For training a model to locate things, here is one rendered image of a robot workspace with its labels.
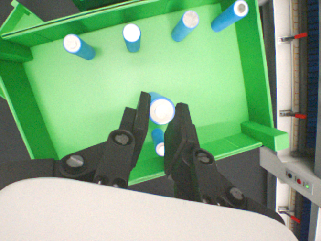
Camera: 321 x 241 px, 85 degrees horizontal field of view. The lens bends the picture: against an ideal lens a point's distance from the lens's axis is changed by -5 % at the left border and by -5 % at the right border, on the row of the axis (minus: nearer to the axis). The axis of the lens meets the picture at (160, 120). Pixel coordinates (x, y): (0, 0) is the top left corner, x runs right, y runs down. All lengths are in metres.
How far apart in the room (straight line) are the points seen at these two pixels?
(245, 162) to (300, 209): 0.29
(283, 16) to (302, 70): 0.20
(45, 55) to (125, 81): 0.11
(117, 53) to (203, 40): 0.12
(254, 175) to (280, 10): 0.70
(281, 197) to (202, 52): 0.82
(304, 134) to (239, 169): 0.31
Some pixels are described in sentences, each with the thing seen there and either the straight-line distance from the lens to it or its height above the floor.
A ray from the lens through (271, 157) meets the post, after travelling 0.92.
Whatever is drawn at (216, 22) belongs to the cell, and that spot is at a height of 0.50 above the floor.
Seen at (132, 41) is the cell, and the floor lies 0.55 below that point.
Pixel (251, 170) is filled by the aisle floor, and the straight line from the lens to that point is 1.00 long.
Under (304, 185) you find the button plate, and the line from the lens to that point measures 0.82.
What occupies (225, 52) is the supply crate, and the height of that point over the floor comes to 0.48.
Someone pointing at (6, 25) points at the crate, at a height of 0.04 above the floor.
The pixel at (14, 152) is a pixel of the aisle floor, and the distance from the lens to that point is 0.94.
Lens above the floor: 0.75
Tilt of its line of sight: 77 degrees down
